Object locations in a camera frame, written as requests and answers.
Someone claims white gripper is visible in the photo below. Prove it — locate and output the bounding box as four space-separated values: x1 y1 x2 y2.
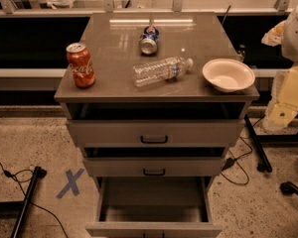
261 21 298 131

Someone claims clear plastic water bottle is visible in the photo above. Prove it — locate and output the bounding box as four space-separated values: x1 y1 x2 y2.
132 57 194 87

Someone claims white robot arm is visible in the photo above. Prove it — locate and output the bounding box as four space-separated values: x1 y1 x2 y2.
261 5 298 131

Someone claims grey drawer cabinet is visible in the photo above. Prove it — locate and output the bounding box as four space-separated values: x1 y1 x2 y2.
54 11 260 238

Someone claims grey top drawer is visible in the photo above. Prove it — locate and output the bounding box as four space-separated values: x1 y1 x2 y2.
63 102 245 148

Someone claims grey drawer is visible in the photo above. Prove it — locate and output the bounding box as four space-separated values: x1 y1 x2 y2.
83 147 225 178
63 102 245 148
86 177 222 238

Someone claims grey middle drawer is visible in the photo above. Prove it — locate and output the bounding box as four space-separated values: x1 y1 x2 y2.
83 147 225 178

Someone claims grey bottom drawer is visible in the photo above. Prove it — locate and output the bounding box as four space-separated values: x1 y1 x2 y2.
86 177 222 238

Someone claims white paper bowl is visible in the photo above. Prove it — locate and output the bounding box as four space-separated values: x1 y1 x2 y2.
202 59 255 92

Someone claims black stand leg right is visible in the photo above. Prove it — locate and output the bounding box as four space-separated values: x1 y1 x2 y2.
244 115 272 173

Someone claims black stand leg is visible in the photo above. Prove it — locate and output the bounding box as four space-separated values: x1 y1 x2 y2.
10 166 47 238
244 115 272 173

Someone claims black chair leg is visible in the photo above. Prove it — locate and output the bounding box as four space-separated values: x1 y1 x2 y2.
280 181 298 196

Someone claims blue soda can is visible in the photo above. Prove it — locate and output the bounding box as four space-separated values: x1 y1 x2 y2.
139 26 160 55

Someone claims red cola can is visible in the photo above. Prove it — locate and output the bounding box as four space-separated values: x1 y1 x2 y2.
67 43 95 88

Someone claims blue tape cross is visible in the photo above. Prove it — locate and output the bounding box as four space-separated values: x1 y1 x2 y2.
57 168 84 199

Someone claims black stand leg left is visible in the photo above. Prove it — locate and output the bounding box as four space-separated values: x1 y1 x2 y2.
10 166 47 238

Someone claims black cable right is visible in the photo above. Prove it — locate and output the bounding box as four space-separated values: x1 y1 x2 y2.
221 116 266 186

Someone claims black cable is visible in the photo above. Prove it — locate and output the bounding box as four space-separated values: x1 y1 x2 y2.
221 116 266 186
0 152 70 238

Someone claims black cable left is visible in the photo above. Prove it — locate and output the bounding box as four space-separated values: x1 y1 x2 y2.
0 152 70 238

